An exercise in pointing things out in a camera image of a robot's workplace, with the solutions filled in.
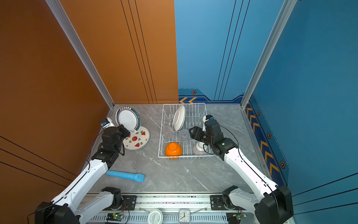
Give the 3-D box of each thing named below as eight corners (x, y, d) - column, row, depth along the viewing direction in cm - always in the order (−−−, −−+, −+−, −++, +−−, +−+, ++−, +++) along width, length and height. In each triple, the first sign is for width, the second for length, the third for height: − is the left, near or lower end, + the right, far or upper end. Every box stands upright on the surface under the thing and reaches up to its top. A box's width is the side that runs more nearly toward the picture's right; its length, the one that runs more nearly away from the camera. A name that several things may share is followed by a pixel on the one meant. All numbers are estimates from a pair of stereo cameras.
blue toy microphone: (108, 179, 83) (105, 176, 79) (111, 172, 86) (108, 169, 82) (143, 183, 82) (141, 180, 78) (145, 176, 84) (143, 173, 80)
